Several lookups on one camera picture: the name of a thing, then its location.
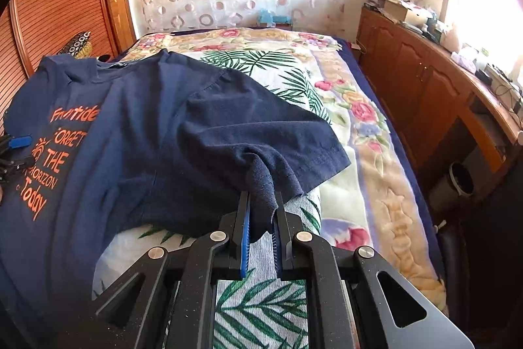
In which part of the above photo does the navy printed t-shirt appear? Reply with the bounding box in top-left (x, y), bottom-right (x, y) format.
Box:
top-left (1, 50), bottom-right (329, 345)

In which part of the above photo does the cardboard box on cabinet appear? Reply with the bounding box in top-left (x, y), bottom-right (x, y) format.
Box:
top-left (380, 0), bottom-right (428, 26)

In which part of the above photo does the dark patterned folded blanket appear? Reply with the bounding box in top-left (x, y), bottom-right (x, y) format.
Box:
top-left (58, 31), bottom-right (92, 59)

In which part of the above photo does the floral and fern bedspread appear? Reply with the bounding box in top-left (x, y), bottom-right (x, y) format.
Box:
top-left (91, 26), bottom-right (450, 349)

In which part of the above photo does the bright window with frame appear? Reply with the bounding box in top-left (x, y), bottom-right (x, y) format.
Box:
top-left (445, 0), bottom-right (522, 74)

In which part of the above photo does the brown slatted wooden wardrobe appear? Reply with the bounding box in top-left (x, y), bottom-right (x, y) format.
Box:
top-left (1, 0), bottom-right (137, 110)

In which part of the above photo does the brown wooden side cabinet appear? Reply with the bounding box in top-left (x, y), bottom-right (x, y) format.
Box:
top-left (356, 8), bottom-right (522, 207)

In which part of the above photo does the light blue box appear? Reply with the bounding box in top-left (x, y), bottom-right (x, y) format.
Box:
top-left (257, 10), bottom-right (293, 30)

